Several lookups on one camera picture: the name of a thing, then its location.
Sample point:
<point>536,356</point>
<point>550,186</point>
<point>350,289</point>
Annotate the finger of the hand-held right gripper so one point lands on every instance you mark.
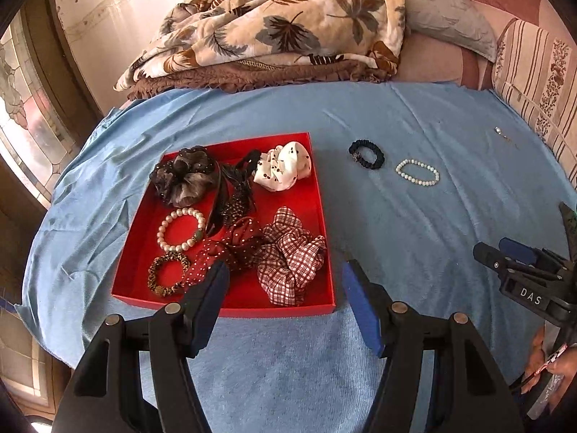
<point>518,250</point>
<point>491,259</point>

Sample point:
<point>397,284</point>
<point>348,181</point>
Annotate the small silver pin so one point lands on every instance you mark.
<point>497,130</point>

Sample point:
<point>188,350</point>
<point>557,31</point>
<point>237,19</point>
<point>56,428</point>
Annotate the black bow hair clip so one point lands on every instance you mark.
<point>236,194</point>

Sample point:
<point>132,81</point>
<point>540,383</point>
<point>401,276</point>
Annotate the blue cloth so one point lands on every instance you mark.
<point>405,234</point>

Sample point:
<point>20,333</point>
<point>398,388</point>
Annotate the red plaid scrunchie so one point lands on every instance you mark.
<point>288,257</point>

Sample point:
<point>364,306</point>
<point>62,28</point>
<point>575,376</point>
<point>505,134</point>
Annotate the brown quilted blanket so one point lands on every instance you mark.
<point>225,76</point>

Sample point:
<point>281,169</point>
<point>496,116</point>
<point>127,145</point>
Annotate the grey pillow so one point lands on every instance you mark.
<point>446,18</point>

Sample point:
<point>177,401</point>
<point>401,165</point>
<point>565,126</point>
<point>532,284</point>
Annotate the leaf print blanket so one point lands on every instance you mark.
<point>270,22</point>

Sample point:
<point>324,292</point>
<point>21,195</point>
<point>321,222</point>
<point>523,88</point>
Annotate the person's right hand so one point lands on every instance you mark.
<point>565,363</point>

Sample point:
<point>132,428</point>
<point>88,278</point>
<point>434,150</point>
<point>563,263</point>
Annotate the grey organza scrunchie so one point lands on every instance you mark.
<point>185,180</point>

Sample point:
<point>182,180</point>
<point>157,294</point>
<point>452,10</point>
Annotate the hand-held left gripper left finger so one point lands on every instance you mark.
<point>209,297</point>

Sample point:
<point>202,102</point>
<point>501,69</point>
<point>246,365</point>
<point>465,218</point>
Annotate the clear plastic packet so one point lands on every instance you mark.
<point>547,392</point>

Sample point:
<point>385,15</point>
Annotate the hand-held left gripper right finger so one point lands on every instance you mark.
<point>360,306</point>

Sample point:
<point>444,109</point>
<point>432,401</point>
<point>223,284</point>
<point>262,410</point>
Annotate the striped floral pillow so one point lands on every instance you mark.
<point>532,67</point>

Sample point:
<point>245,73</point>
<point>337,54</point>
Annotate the red polka dot scrunchie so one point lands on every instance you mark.
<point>234,243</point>

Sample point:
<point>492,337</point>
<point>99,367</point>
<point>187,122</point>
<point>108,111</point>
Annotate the red tray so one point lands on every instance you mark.
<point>288,198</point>

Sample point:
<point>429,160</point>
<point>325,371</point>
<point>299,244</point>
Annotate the white cherry print scrunchie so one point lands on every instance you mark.
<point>284,167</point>

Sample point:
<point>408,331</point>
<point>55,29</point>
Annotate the pink patterned bedsheet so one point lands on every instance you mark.
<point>432,63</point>

